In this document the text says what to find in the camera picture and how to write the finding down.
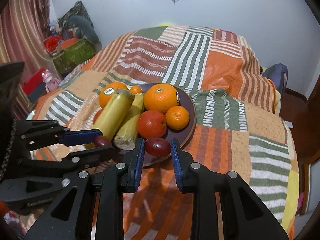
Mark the dark red plum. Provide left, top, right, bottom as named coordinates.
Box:
left=145, top=138, right=171, bottom=158
left=93, top=135, right=112, bottom=147

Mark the yellow sugarcane piece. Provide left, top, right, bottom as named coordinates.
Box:
left=92, top=89, right=135, bottom=141
left=113, top=93, right=144, bottom=151

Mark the large orange with sticker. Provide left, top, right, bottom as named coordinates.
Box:
left=99, top=82, right=127, bottom=108

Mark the red tomato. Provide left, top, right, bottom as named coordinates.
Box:
left=137, top=110, right=167, bottom=139

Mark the red box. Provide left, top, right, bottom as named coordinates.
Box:
left=22, top=68, right=46, bottom=103

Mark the pink toy figure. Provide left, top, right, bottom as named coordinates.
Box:
left=42, top=69, right=60, bottom=93

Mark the red orange fruit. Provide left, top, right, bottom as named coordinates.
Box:
left=93, top=109, right=103, bottom=124

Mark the green cardboard box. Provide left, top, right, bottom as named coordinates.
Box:
left=53, top=39, right=96, bottom=76

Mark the patchwork striped bedspread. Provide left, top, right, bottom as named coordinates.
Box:
left=34, top=25, right=299, bottom=236

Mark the small mandarin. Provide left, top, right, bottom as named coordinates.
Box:
left=165, top=106, right=189, bottom=131
left=129, top=86, right=143, bottom=94

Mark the striped pink curtain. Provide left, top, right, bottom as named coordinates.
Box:
left=1, top=0, right=61, bottom=120

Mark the dark purple plate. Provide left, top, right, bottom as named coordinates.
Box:
left=113, top=83, right=196, bottom=167

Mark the yellow pillow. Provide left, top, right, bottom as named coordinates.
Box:
left=158, top=23, right=172, bottom=27

